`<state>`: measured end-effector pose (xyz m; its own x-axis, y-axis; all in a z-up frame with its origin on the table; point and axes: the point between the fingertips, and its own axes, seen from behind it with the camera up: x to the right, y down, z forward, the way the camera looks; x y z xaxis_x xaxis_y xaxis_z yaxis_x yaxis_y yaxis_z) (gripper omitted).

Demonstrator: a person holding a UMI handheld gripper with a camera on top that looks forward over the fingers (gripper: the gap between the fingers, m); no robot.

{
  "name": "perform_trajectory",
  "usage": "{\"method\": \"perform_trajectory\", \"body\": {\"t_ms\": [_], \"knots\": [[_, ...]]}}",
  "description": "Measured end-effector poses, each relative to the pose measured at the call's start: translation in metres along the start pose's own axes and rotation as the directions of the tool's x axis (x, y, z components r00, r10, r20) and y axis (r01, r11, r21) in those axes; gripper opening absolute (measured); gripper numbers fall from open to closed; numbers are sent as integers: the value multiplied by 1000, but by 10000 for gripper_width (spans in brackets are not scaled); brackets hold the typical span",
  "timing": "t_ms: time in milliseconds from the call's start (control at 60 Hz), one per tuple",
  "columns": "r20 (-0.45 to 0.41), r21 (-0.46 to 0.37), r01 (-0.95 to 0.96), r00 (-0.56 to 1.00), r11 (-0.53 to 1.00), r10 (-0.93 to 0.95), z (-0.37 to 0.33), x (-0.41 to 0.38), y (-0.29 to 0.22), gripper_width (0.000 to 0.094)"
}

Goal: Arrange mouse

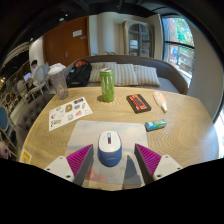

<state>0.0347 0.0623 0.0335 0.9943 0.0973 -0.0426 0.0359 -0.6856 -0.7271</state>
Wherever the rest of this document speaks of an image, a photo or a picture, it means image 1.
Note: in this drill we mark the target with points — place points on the yellow card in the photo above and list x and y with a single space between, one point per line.
25 156

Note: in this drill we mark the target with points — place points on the arched glass-door cabinet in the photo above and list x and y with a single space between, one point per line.
138 38

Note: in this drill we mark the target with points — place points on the clear plastic cup with lid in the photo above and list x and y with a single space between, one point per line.
59 81

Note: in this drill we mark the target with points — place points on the white and orange tube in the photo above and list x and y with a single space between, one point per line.
160 100

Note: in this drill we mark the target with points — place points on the grey tufted chair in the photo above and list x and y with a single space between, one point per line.
31 115

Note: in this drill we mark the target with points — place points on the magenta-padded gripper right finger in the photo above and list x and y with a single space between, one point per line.
168 165

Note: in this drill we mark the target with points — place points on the brown wooden door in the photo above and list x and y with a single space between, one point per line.
63 46

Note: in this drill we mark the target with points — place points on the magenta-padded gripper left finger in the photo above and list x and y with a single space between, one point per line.
60 166

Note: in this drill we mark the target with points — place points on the striped cushion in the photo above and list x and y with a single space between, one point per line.
147 76
95 71
126 75

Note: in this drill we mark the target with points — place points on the white sticker sheet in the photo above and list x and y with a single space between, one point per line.
68 113

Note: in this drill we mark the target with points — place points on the person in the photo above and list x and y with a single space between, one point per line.
34 68

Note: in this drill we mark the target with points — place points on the small teal pack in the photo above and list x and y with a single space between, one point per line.
155 125

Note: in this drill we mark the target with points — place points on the black box with red print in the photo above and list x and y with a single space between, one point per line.
138 103

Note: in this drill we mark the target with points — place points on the dark-framed window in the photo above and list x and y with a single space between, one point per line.
180 46

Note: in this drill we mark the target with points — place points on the landscape print mouse pad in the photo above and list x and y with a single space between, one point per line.
133 136

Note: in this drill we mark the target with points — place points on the blue and white computer mouse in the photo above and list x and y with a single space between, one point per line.
109 150

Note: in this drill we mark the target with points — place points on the green drink can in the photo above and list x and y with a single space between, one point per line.
107 86

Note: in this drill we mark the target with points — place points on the white chair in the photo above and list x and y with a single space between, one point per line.
41 78

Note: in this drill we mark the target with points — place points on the brown curved sofa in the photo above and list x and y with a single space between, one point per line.
170 75

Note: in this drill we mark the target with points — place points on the black backpack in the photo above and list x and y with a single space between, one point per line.
79 74

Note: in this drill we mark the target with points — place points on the white sign on door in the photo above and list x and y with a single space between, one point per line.
77 33

